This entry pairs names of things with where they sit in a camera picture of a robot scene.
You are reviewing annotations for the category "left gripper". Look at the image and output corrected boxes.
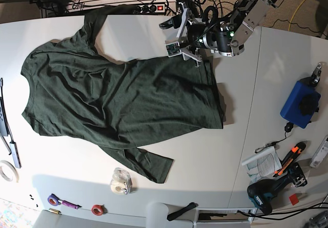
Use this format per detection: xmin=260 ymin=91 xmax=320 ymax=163
xmin=159 ymin=7 xmax=218 ymax=67

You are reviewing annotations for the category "dark green t-shirt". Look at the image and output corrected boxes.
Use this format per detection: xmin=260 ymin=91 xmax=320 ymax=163
xmin=21 ymin=5 xmax=224 ymax=184

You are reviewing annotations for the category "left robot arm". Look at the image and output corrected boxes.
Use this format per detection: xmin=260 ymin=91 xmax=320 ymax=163
xmin=159 ymin=0 xmax=278 ymax=67

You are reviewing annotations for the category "black power strip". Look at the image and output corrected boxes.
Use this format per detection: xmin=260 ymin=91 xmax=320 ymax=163
xmin=133 ymin=4 xmax=165 ymax=15

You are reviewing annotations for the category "metal clamp tool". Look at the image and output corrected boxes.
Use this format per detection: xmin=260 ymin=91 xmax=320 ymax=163
xmin=310 ymin=62 xmax=322 ymax=88

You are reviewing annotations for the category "blue plastic box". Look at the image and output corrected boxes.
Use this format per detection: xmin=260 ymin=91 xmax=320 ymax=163
xmin=280 ymin=77 xmax=321 ymax=129

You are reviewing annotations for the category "silver carabiner clip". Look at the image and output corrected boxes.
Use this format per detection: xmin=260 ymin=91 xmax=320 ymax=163
xmin=254 ymin=141 xmax=277 ymax=154

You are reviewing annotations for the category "white paper manual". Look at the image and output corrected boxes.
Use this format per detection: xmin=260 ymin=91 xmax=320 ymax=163
xmin=241 ymin=146 xmax=281 ymax=183

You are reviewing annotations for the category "orange black utility knife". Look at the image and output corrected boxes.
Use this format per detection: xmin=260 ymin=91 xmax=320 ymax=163
xmin=273 ymin=141 xmax=306 ymax=178

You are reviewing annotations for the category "white tape roll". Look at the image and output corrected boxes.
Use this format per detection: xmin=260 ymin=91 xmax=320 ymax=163
xmin=0 ymin=160 xmax=19 ymax=183

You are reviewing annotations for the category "red tape roll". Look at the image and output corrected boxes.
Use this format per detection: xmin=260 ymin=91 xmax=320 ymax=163
xmin=91 ymin=204 xmax=105 ymax=216

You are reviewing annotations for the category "red square sticker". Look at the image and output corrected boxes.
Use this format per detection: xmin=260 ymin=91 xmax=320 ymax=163
xmin=289 ymin=194 xmax=299 ymax=205

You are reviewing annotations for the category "purple tape roll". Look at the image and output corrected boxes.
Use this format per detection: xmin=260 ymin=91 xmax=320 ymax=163
xmin=48 ymin=194 xmax=60 ymax=206

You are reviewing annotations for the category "brass small cylinder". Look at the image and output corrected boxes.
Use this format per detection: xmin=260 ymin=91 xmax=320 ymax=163
xmin=48 ymin=209 xmax=61 ymax=215

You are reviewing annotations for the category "yellow cable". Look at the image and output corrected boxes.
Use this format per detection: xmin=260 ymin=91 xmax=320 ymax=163
xmin=288 ymin=0 xmax=315 ymax=31

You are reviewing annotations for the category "black strap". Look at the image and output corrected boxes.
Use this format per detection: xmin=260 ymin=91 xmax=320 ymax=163
xmin=167 ymin=202 xmax=197 ymax=221

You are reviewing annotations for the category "black cordless drill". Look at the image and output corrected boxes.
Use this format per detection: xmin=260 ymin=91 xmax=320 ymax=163
xmin=247 ymin=162 xmax=308 ymax=215

